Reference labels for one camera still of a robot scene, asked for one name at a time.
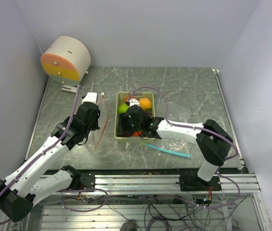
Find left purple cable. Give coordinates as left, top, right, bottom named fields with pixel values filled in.
left=0, top=84, right=84, bottom=226

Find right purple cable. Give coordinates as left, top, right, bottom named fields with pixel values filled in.
left=127, top=86, right=238, bottom=160

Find aluminium rail frame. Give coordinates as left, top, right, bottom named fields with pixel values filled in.
left=7, top=169, right=272, bottom=231

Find small red-orange fruit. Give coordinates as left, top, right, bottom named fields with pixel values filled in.
left=132, top=131, right=142, bottom=137

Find cylindrical drawer box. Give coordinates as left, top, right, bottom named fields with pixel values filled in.
left=40, top=36, right=91, bottom=87

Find green apple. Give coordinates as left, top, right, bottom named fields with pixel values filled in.
left=118, top=103, right=129, bottom=114

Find small silver metal bracket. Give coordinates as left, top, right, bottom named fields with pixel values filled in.
left=61, top=85, right=78, bottom=94

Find white corner clip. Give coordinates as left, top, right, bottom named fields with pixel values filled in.
left=212, top=68, right=220, bottom=75

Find loose wires under table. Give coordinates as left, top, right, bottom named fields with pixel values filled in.
left=61, top=187, right=247, bottom=231

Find yellow-green perforated plastic basket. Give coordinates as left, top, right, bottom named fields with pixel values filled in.
left=114, top=91, right=155, bottom=143

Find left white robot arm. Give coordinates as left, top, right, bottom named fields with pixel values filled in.
left=0, top=102, right=100, bottom=223

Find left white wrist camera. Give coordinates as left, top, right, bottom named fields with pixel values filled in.
left=82, top=92, right=98, bottom=104

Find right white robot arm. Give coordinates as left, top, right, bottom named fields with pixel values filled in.
left=117, top=105, right=233, bottom=191

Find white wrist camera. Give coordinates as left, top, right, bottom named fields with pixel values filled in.
left=125, top=98, right=140, bottom=107
left=82, top=92, right=98, bottom=104

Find red-zipper clear bag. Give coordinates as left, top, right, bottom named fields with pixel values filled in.
left=91, top=92, right=109, bottom=149

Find blue-zipper clear bag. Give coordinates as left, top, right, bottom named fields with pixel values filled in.
left=142, top=102, right=191, bottom=160

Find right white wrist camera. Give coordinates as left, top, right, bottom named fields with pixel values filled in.
left=125, top=98, right=140, bottom=107

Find purple cable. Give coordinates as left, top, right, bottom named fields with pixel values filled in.
left=0, top=84, right=84, bottom=226
left=127, top=86, right=238, bottom=160

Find yellow-orange peach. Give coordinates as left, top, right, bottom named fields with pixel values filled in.
left=139, top=98, right=152, bottom=111

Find orange fruit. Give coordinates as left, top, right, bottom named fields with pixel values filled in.
left=124, top=96, right=135, bottom=102

